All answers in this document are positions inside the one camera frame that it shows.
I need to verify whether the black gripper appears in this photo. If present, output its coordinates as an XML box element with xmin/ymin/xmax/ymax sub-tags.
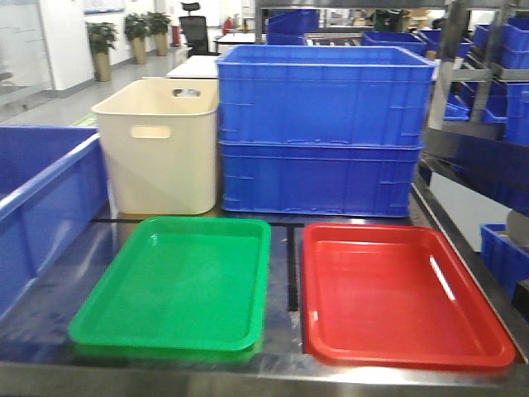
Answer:
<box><xmin>512</xmin><ymin>279</ymin><xmax>529</xmax><ymax>320</ymax></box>

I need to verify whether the red plastic tray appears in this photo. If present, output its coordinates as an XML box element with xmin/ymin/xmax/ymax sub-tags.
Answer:
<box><xmin>302</xmin><ymin>223</ymin><xmax>516</xmax><ymax>370</ymax></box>

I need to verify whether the lower stacked blue crate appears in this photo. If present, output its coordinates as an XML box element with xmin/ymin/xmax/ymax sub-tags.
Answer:
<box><xmin>221</xmin><ymin>141</ymin><xmax>422</xmax><ymax>218</ymax></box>

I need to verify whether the stacked blue crate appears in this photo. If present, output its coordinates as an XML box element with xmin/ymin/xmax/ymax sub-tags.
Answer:
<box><xmin>217</xmin><ymin>45</ymin><xmax>435</xmax><ymax>146</ymax></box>
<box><xmin>221</xmin><ymin>141</ymin><xmax>422</xmax><ymax>218</ymax></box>

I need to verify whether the upper stacked blue crate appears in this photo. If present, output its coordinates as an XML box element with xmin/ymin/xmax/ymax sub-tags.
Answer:
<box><xmin>217</xmin><ymin>45</ymin><xmax>435</xmax><ymax>146</ymax></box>

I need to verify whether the green plastic tray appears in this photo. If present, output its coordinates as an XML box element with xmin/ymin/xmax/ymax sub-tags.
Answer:
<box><xmin>68</xmin><ymin>217</ymin><xmax>271</xmax><ymax>361</ymax></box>

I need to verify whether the cream plastic basket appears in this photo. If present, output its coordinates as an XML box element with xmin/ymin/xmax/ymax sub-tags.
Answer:
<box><xmin>92</xmin><ymin>78</ymin><xmax>219</xmax><ymax>215</ymax></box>

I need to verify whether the blue bin on cart top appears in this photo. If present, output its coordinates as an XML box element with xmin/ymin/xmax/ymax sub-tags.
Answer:
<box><xmin>1</xmin><ymin>125</ymin><xmax>108</xmax><ymax>315</ymax></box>

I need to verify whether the potted green plant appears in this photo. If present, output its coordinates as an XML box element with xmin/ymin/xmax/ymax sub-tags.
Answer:
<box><xmin>86</xmin><ymin>22</ymin><xmax>117</xmax><ymax>82</ymax></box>

